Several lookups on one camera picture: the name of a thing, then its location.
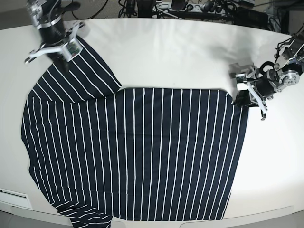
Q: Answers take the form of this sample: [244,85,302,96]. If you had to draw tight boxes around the navy white striped T-shirt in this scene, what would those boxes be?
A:
[21,38,249,228]

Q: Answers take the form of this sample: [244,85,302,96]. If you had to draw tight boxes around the white label sticker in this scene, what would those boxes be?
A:
[0,189,33,210]

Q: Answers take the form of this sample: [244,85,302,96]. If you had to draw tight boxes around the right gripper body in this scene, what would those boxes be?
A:
[38,20,69,62]

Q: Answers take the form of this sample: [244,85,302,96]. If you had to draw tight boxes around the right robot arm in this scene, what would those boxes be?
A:
[24,0,85,72]

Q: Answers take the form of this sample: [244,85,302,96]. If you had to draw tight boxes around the black looped floor cable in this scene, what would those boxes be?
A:
[72,0,110,19]

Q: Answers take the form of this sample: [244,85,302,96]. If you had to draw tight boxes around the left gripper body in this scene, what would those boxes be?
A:
[256,76,276,99]

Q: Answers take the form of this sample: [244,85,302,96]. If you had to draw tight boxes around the black equipment box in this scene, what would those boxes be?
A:
[233,7,268,29]

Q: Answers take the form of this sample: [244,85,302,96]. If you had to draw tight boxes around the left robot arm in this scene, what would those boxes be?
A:
[234,31,304,113]

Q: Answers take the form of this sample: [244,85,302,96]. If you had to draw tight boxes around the white power strip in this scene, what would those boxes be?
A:
[156,1,225,14]

